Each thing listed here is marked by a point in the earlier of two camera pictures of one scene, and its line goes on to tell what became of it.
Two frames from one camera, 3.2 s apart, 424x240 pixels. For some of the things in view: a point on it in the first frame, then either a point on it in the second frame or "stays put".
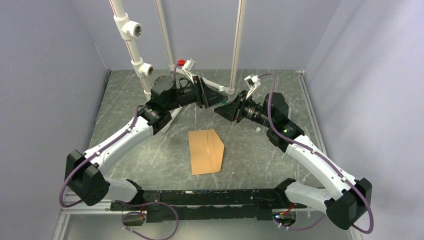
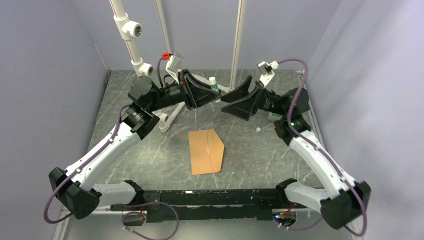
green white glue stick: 221,89 → 214,86
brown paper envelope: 206,151 stays put
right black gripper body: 250,110 → 269,101
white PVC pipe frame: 127,27 stays put
